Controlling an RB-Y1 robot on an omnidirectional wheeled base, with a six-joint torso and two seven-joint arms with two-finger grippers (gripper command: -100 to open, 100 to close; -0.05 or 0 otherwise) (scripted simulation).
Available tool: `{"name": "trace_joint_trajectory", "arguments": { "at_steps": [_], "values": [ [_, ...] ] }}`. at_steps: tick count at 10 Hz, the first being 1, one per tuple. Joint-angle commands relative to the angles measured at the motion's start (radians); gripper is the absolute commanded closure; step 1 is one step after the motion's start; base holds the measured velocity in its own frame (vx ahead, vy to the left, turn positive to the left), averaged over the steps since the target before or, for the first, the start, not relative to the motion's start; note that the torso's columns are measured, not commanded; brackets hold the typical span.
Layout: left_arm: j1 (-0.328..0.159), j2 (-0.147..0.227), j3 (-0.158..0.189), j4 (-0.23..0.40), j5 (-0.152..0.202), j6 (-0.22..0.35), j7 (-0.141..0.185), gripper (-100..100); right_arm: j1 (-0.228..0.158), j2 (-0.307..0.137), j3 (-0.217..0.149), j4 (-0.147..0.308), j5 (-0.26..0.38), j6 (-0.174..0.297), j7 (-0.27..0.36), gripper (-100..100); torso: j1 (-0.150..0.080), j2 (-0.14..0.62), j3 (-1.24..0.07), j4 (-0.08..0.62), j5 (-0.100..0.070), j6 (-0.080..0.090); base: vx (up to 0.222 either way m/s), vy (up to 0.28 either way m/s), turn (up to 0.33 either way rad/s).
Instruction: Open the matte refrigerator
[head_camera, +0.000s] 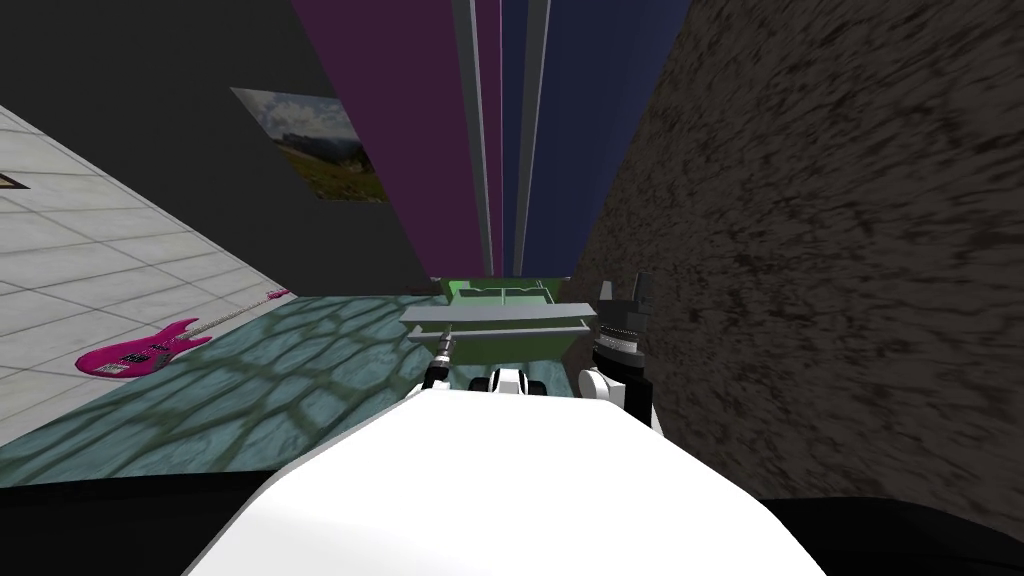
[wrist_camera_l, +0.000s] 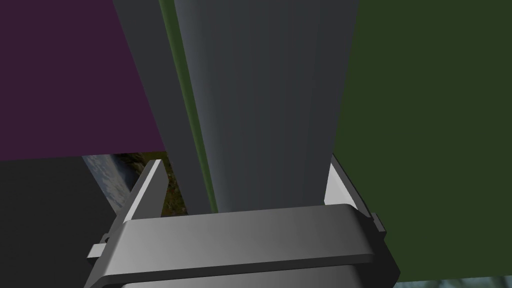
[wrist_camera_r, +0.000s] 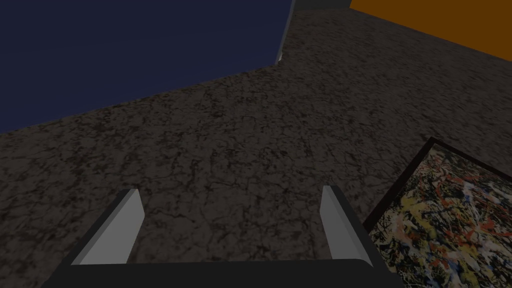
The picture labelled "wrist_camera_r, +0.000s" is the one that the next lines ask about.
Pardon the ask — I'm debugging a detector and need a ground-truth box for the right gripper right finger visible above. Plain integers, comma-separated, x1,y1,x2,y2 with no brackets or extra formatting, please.
319,184,380,268

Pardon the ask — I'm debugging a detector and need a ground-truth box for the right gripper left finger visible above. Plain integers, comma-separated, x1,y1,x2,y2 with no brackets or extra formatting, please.
59,188,146,266

